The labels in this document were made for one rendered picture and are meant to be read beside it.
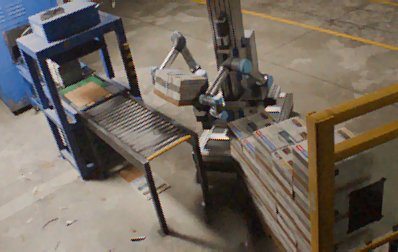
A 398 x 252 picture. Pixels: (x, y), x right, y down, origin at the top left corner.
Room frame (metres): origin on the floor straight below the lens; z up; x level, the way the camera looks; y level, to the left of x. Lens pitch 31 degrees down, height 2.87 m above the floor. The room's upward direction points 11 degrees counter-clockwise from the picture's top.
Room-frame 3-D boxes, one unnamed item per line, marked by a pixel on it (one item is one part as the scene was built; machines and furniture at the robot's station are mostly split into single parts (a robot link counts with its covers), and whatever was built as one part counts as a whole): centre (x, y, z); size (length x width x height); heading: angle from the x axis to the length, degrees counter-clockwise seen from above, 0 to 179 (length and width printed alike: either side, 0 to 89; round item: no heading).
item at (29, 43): (4.55, 1.15, 1.50); 0.94 x 0.68 x 0.10; 122
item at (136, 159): (3.55, 0.84, 0.74); 1.34 x 0.05 x 0.12; 32
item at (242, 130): (2.76, -0.54, 0.42); 1.17 x 0.39 x 0.83; 14
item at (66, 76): (5.03, 1.45, 0.93); 0.38 x 0.30 x 0.26; 32
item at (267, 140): (2.63, -0.57, 0.95); 0.38 x 0.29 x 0.23; 104
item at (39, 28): (4.55, 1.15, 1.65); 0.60 x 0.45 x 0.20; 122
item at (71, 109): (4.55, 1.15, 0.75); 0.70 x 0.65 x 0.10; 32
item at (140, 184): (3.71, 0.64, 0.01); 0.37 x 0.28 x 0.01; 32
